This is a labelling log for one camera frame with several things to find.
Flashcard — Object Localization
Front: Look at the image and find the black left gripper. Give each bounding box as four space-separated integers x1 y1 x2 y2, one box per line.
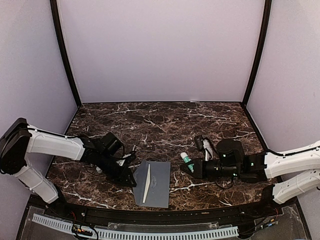
96 152 137 187

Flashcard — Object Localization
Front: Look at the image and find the green white glue stick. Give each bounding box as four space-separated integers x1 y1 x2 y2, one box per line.
180 152 194 173

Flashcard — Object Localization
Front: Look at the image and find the beige letter sheet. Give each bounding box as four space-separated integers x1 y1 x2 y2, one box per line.
142 164 151 204

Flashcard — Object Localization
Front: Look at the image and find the grey paper envelope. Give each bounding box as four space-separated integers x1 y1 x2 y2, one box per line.
132 160 171 209

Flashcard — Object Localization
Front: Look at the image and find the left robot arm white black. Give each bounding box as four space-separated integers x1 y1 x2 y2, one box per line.
0 118 137 218

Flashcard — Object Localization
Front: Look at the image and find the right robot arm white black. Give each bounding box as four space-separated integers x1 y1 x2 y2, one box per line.
180 136 320 217

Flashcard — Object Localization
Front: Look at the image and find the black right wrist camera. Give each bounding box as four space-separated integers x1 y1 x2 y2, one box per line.
194 135 205 152

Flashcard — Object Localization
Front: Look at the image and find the white slotted cable duct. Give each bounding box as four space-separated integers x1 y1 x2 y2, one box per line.
32 213 239 240

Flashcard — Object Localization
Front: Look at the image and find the black right frame post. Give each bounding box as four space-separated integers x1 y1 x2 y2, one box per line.
241 0 272 109

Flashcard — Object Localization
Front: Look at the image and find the black frame post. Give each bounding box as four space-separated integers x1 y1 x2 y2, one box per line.
241 0 272 109
49 0 82 108

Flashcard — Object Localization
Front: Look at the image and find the black left frame post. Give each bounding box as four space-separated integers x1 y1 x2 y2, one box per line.
49 0 82 108

